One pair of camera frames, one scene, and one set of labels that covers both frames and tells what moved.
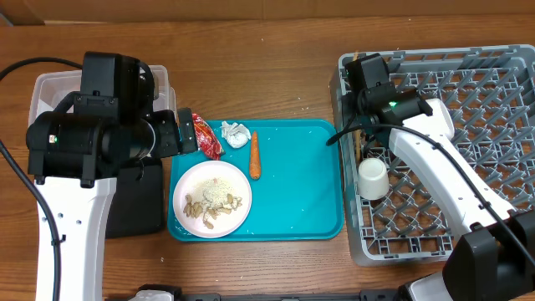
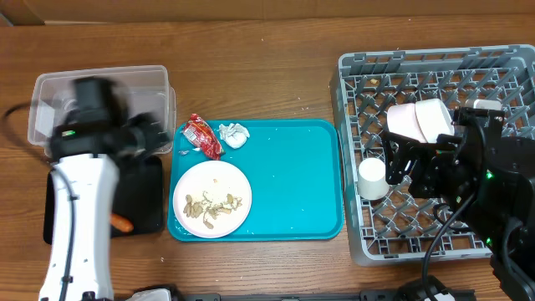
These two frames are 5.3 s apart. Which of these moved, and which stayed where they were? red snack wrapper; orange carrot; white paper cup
Moved: orange carrot
Stayed: white paper cup; red snack wrapper
